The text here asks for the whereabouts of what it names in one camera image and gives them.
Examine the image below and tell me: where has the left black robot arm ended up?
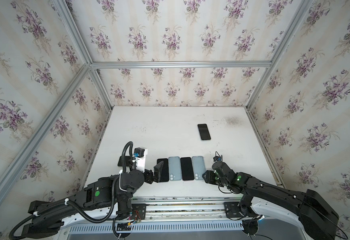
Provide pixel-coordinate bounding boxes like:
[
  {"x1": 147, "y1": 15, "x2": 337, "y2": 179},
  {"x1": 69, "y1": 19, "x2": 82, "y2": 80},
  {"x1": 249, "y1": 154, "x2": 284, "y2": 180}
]
[{"x1": 19, "y1": 162, "x2": 164, "y2": 239}]

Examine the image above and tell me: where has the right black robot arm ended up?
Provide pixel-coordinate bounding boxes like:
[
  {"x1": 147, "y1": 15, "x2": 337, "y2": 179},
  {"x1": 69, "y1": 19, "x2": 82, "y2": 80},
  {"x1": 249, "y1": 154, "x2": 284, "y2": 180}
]
[{"x1": 203, "y1": 170, "x2": 339, "y2": 240}]

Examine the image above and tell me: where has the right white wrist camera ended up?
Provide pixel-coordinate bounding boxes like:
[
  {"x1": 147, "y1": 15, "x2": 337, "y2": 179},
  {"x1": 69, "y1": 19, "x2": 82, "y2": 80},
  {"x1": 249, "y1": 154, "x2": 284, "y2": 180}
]
[{"x1": 212, "y1": 151, "x2": 224, "y2": 171}]

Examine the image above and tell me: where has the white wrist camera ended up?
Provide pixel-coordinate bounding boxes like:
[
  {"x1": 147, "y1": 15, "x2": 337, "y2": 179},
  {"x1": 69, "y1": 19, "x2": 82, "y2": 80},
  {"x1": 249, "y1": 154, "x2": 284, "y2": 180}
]
[
  {"x1": 132, "y1": 148, "x2": 148, "y2": 173},
  {"x1": 212, "y1": 151, "x2": 224, "y2": 171}
]

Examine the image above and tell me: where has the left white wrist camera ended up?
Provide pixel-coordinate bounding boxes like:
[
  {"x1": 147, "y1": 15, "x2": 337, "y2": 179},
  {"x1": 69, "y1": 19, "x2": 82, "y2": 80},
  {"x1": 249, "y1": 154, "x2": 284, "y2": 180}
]
[{"x1": 132, "y1": 148, "x2": 148, "y2": 173}]

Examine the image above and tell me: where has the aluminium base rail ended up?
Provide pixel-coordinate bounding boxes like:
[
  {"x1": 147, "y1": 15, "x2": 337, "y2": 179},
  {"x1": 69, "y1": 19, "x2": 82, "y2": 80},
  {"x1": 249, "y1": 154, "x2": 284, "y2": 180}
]
[{"x1": 127, "y1": 197, "x2": 241, "y2": 222}]

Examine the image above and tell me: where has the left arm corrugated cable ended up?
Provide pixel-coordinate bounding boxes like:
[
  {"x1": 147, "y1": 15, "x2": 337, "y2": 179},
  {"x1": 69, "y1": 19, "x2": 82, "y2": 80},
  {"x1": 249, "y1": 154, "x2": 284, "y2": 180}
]
[{"x1": 9, "y1": 141, "x2": 135, "y2": 240}]

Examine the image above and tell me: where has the aluminium cage frame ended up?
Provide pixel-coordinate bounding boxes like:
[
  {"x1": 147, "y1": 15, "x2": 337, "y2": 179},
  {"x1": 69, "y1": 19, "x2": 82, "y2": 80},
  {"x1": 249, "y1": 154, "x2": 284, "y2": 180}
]
[{"x1": 0, "y1": 1, "x2": 312, "y2": 205}]

